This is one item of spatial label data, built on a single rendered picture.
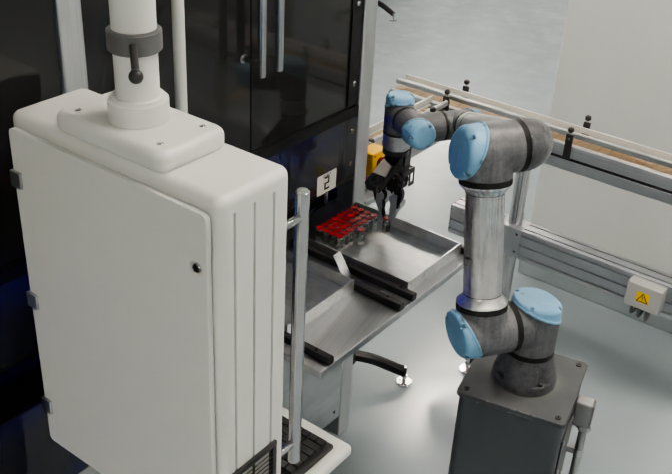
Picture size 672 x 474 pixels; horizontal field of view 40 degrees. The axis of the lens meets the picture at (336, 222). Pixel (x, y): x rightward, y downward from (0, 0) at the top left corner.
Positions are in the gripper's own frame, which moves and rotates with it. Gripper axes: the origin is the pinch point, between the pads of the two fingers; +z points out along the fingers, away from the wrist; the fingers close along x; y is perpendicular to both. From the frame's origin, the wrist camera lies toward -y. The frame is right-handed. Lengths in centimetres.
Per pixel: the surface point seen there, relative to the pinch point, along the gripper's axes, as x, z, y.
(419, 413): 2, 95, 36
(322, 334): -14.4, 7.7, -45.8
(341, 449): -37, 15, -67
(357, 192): 17.0, 2.5, 10.1
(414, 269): -15.1, 7.3, -7.4
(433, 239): -11.5, 6.0, 7.4
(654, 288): -54, 41, 83
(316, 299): -4.5, 7.4, -35.6
